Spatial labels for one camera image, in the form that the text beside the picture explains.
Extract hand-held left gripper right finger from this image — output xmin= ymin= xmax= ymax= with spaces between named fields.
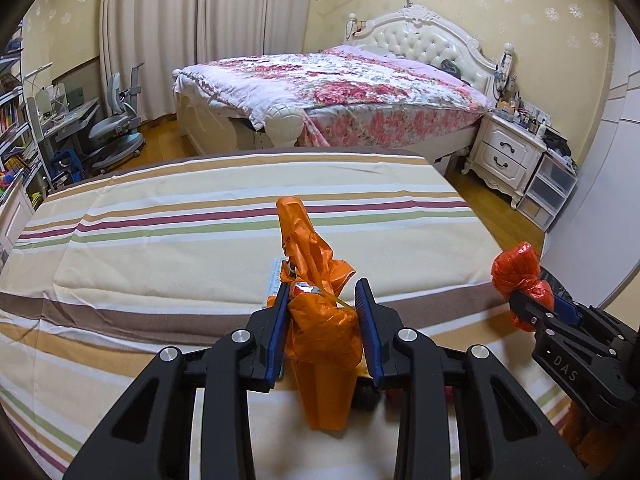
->
xmin=354 ymin=280 xmax=588 ymax=480

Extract white pleated curtain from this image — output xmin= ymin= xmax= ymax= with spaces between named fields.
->
xmin=100 ymin=0 xmax=314 ymax=127

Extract bed with floral quilt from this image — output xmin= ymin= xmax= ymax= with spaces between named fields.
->
xmin=172 ymin=5 xmax=517 ymax=162

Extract red plastic bag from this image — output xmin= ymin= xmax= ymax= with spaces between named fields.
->
xmin=491 ymin=242 xmax=555 ymax=332

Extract blue stool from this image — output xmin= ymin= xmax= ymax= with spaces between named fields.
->
xmin=47 ymin=150 xmax=84 ymax=187

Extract black bag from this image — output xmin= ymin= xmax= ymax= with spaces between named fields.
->
xmin=542 ymin=130 xmax=574 ymax=159

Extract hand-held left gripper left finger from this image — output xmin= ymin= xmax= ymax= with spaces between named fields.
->
xmin=62 ymin=282 xmax=293 ymax=480

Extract pink floral blanket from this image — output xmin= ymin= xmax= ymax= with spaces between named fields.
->
xmin=172 ymin=44 xmax=494 ymax=149

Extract clear plastic drawer unit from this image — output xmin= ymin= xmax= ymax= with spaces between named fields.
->
xmin=517 ymin=152 xmax=579 ymax=231

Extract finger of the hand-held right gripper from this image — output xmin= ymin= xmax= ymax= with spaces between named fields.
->
xmin=553 ymin=293 xmax=622 ymax=332
xmin=509 ymin=290 xmax=556 ymax=334

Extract grey study desk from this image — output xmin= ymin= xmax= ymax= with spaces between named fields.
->
xmin=27 ymin=97 xmax=101 ymax=192

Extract white desk lamp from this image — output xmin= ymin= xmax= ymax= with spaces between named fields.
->
xmin=22 ymin=62 xmax=57 ymax=97

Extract white wardrobe sliding door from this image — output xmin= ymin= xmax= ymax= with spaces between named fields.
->
xmin=542 ymin=10 xmax=640 ymax=312

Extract white nightstand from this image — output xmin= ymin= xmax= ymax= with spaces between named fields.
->
xmin=462 ymin=110 xmax=549 ymax=211

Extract group of small bottles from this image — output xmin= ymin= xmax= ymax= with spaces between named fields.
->
xmin=495 ymin=95 xmax=554 ymax=134

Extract orange plastic bag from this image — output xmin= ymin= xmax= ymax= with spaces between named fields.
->
xmin=267 ymin=196 xmax=364 ymax=431

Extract grey desk chair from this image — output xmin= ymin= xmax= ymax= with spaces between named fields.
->
xmin=82 ymin=62 xmax=147 ymax=171

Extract striped tablecloth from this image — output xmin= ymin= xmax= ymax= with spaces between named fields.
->
xmin=0 ymin=149 xmax=601 ymax=480

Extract tangled charger cables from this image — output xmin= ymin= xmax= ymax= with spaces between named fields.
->
xmin=495 ymin=45 xmax=519 ymax=107

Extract bookshelf with books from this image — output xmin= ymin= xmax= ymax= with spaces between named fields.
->
xmin=0 ymin=35 xmax=47 ymax=211

